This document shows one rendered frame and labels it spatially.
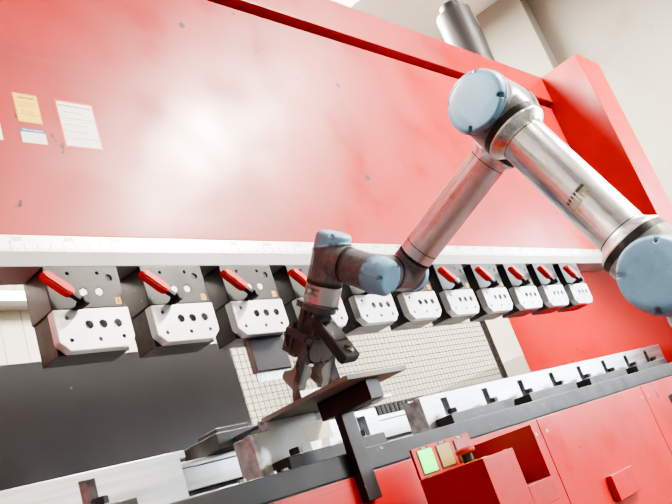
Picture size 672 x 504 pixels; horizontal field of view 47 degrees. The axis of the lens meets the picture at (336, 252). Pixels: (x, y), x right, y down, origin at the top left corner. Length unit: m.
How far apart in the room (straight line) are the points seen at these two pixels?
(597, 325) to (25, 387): 2.48
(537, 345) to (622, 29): 2.27
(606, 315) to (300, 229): 1.98
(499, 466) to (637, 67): 3.87
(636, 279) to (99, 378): 1.37
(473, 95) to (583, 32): 3.95
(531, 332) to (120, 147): 2.51
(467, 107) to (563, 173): 0.20
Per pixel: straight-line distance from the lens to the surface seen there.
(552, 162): 1.30
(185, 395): 2.19
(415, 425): 2.01
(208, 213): 1.74
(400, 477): 1.66
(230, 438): 1.81
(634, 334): 3.55
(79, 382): 2.04
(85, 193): 1.59
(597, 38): 5.24
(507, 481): 1.51
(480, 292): 2.41
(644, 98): 5.04
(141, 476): 1.42
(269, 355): 1.71
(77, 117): 1.69
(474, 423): 1.92
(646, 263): 1.21
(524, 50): 5.20
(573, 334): 3.67
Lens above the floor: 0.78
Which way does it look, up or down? 18 degrees up
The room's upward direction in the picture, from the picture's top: 20 degrees counter-clockwise
